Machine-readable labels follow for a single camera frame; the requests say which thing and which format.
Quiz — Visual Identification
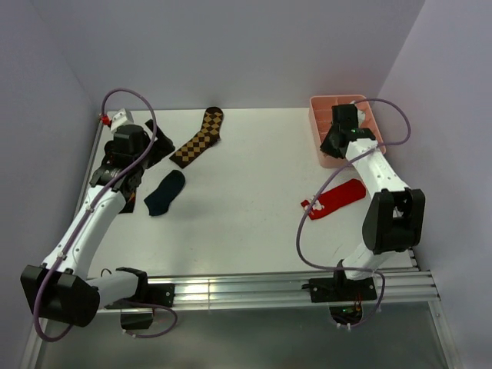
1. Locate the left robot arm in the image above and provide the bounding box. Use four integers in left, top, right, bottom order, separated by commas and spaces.
21, 120, 175, 327

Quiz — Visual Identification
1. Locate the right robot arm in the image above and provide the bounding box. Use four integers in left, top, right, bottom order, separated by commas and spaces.
321, 103, 426, 300

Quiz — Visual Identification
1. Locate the pink compartment tray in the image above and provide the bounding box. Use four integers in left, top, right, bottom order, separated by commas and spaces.
308, 95, 383, 169

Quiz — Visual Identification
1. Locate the brown tan argyle sock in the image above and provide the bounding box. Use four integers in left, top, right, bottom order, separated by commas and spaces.
169, 107, 224, 169

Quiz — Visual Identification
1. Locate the dark navy ankle sock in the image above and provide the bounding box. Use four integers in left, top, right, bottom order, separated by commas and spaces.
144, 170, 186, 217

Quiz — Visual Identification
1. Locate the red orange argyle sock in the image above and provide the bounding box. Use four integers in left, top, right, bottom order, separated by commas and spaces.
111, 189, 136, 214

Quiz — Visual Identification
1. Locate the red santa sock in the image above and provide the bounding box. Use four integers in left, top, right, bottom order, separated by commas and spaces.
308, 179, 367, 220

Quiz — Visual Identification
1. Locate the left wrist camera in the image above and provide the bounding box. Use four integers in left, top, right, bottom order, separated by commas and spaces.
100, 108, 134, 134

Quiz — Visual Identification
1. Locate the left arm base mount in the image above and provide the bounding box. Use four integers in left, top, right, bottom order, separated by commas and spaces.
103, 282, 176, 331

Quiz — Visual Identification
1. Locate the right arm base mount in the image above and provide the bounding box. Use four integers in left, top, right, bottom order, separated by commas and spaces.
301, 271, 377, 328

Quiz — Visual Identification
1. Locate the aluminium frame rail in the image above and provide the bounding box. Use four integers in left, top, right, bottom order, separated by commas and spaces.
91, 268, 441, 314

